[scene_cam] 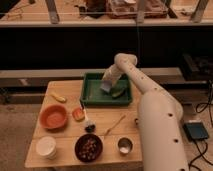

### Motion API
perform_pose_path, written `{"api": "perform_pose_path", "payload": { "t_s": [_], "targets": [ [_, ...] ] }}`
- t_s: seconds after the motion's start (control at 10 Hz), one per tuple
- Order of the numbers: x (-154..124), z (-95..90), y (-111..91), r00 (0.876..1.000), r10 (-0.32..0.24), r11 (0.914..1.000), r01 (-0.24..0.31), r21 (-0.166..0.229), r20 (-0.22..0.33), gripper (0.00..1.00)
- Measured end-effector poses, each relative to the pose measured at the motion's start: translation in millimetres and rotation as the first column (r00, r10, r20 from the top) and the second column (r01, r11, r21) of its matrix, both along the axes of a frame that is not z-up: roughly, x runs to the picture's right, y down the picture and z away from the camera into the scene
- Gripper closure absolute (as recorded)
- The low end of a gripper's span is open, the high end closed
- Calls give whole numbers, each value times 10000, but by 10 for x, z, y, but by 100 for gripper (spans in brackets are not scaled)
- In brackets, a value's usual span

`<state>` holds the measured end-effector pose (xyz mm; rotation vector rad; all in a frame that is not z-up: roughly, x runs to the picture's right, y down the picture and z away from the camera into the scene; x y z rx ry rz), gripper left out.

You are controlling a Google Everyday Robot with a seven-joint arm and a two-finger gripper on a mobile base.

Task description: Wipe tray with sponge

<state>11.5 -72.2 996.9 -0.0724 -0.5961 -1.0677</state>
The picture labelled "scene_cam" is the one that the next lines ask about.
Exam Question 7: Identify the dark green cucumber piece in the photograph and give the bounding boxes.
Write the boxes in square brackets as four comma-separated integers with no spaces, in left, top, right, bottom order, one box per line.
[111,88,125,98]

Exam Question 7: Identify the wooden spoon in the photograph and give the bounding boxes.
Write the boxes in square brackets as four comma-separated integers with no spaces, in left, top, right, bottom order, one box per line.
[103,115,126,137]

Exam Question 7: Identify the small orange cup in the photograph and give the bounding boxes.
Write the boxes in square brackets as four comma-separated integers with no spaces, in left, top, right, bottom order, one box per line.
[72,107,85,122]

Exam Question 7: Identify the green plastic tray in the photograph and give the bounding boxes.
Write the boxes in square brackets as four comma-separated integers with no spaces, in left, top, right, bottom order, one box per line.
[81,73,133,106]

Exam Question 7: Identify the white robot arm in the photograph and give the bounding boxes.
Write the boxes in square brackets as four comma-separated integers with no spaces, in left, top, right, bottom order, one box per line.
[100,53,189,171]

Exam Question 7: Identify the black cable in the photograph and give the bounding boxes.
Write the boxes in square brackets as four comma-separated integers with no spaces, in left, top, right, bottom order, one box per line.
[188,89,213,171]

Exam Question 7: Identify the small metal cup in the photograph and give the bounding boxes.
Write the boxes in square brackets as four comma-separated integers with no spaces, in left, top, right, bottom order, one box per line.
[118,137,133,155]

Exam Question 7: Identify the yellow banana toy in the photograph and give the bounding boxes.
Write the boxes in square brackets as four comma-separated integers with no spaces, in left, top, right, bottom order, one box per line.
[51,93,67,103]

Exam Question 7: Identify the orange plastic bowl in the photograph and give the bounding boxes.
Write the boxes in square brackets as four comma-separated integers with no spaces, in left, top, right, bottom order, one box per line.
[39,105,68,130]

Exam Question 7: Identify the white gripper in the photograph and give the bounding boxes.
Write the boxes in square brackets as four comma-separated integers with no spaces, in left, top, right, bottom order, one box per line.
[102,64,123,86]

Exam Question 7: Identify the dark bowl with nuts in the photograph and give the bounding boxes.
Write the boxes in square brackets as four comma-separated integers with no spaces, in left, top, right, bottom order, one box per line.
[75,134,103,162]

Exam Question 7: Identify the white stacked cups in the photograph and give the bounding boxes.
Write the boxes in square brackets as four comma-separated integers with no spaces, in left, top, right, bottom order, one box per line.
[36,136,57,159]

